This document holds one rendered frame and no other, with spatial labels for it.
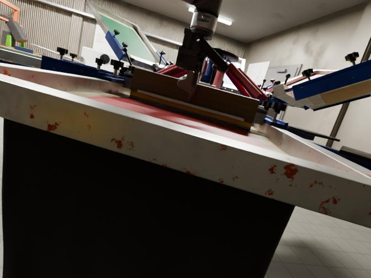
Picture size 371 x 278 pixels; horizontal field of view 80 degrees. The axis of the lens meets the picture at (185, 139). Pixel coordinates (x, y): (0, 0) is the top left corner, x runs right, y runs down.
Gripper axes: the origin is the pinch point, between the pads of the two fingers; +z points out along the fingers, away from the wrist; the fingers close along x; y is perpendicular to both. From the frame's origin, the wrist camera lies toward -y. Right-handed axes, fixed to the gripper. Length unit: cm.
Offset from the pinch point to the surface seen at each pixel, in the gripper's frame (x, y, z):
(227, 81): -173, -15, -20
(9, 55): -14, 79, 2
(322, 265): -93, -121, 102
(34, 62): -18, 72, 2
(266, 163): 52, -13, 2
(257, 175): 52, -13, 3
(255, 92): -66, -29, -10
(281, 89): -39, -36, -13
